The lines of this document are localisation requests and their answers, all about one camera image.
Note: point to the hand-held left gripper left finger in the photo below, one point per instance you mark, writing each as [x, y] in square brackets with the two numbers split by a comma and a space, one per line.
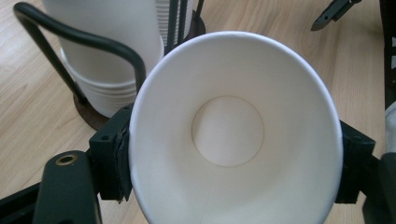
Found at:
[109, 155]

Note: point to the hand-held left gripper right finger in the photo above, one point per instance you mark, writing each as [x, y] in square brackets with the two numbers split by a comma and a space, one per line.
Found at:
[353, 165]

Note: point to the single white paper cup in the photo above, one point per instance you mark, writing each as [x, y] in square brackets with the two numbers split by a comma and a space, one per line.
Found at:
[236, 130]

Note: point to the stack of white paper cups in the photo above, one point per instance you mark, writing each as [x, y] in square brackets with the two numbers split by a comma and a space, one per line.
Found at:
[163, 21]
[106, 40]

